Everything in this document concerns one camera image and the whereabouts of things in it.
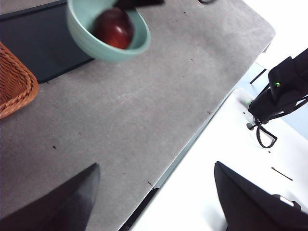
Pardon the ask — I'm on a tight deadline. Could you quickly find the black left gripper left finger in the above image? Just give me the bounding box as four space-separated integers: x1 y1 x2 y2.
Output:
0 163 101 231

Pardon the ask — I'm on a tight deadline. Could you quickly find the brown wicker basket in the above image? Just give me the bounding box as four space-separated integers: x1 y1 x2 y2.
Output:
0 42 39 120

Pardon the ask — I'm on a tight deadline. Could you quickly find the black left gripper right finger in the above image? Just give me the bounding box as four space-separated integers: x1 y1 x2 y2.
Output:
214 160 308 231

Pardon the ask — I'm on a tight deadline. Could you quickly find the thin black rod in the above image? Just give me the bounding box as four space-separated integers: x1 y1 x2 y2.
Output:
250 68 268 84

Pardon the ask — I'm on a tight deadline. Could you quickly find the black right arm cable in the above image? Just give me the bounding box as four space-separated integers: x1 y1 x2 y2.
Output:
246 96 308 148

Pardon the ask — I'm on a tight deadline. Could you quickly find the black rectangular tray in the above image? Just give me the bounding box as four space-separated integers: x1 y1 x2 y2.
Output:
0 0 95 84

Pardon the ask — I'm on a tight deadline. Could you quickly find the teal ribbed bowl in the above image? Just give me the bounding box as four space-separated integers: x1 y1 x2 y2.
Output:
66 0 151 64

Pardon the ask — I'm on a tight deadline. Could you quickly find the dark red plum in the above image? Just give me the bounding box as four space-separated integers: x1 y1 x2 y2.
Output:
94 7 135 50

